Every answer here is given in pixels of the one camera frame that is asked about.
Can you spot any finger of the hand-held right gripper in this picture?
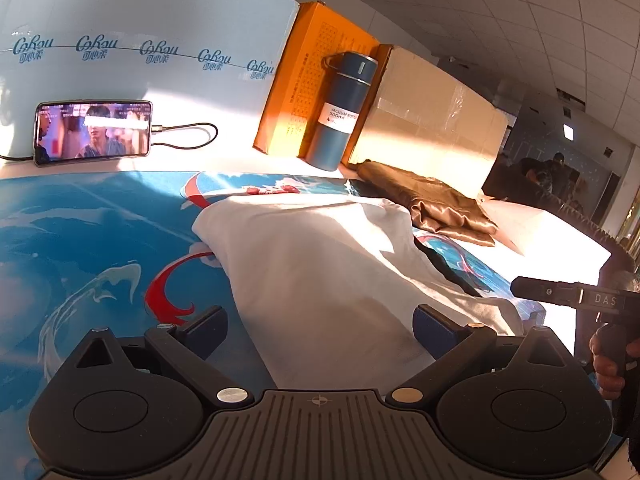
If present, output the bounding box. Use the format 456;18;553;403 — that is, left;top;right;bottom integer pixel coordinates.
510;276;583;307

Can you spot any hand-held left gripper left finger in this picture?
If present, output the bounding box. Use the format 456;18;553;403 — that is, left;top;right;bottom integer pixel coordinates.
52;305;253;408

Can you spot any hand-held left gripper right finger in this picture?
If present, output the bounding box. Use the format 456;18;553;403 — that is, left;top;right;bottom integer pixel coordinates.
385;303;581;406

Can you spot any white t-shirt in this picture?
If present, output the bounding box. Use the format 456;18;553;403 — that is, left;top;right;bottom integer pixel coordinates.
192;195;523;391

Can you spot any person's right hand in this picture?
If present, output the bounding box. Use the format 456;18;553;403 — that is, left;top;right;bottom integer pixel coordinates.
589;327;636;401

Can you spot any brown satin cloth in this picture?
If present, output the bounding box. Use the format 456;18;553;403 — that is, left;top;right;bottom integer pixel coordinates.
347;160;499;249

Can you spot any blue printed table mat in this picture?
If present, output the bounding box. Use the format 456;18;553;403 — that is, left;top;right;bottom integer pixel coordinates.
0;170;546;480

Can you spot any brown cardboard box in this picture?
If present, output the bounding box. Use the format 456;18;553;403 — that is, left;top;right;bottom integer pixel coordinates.
340;44;510;196

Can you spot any black smartphone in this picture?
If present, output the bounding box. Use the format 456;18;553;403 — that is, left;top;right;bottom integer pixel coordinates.
32;100;153;167

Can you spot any blue vacuum bottle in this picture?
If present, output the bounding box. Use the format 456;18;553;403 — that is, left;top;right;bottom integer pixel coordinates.
304;51;379;171

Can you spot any orange cardboard box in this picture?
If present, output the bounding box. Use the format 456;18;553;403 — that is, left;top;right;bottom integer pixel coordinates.
252;1;381;161

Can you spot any large light blue cardboard box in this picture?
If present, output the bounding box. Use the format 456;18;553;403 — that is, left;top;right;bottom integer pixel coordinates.
0;0;301;181

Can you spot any black charging cable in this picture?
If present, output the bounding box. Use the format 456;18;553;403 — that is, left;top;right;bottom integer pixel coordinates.
0;121;219;163

